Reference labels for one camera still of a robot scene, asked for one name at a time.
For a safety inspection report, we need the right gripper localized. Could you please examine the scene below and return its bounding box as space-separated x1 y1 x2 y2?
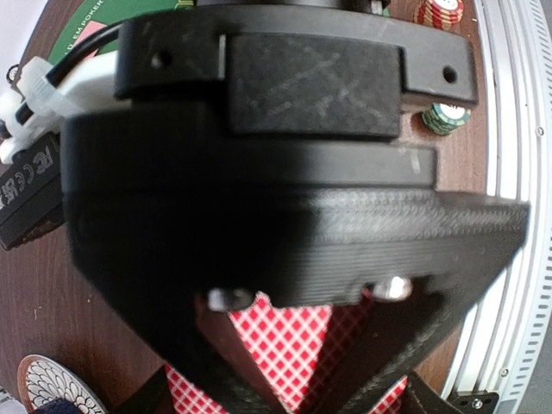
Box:
60 4 505 323

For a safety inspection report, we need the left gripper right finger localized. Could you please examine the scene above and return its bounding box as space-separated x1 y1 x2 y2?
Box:
400 373 461 414

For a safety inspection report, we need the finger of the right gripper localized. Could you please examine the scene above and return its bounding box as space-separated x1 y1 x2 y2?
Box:
297 284 525 414
124 292 285 414

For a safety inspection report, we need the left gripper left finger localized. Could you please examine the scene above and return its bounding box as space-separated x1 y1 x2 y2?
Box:
116 368 175 414

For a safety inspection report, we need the red-backed card deck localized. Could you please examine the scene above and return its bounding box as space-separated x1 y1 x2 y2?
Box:
166 291 409 414

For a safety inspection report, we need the orange 5 chip stack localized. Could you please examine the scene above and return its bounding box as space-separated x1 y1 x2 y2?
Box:
413 0 465 30

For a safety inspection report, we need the dealt card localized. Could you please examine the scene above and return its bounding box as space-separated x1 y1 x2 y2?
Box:
78 21 106 41

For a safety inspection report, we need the patterned round plate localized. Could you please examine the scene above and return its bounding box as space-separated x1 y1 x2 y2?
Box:
17 354 108 413

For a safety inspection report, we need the green 20 chip stack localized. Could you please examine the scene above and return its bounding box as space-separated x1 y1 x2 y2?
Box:
421 103 471 135

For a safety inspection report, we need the round green poker mat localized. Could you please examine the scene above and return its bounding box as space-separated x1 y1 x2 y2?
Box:
47 0 194 64

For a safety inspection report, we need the black wall ring hook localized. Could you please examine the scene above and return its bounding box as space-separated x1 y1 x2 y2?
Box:
6 64 20 85

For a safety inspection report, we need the front aluminium rail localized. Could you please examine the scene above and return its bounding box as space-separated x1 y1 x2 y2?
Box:
442 1 551 413

